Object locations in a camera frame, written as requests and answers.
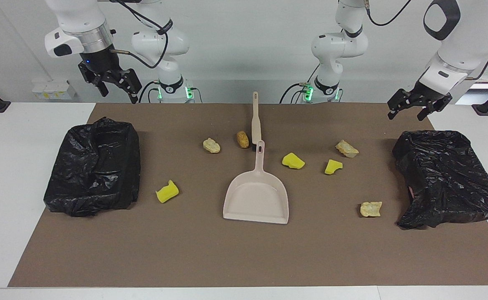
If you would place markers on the beige hand brush black bristles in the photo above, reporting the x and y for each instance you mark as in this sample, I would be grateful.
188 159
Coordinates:
255 125

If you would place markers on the bin with black bag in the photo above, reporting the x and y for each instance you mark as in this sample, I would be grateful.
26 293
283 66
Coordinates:
93 175
444 183

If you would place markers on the brown bread roll toy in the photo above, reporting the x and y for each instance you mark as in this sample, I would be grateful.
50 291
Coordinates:
242 139

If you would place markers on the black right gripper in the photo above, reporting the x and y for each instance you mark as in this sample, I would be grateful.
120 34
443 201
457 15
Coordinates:
102 62

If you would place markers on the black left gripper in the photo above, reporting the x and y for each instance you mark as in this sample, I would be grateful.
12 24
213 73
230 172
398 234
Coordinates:
429 95

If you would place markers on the pale foam piece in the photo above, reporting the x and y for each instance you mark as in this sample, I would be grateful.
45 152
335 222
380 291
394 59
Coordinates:
346 149
211 146
371 209

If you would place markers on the beige plastic dustpan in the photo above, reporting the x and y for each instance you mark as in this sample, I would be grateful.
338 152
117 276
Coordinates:
256 196

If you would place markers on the yellow sponge piece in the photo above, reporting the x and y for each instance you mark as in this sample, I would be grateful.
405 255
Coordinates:
332 167
292 161
166 193

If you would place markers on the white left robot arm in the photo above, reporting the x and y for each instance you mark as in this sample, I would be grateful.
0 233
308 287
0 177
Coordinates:
339 46

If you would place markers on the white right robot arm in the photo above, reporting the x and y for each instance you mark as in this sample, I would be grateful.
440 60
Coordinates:
160 41

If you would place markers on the white wall socket box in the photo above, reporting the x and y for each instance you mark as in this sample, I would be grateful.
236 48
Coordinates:
54 89

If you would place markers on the brown table mat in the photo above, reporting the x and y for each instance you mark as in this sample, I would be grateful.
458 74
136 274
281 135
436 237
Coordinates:
227 250

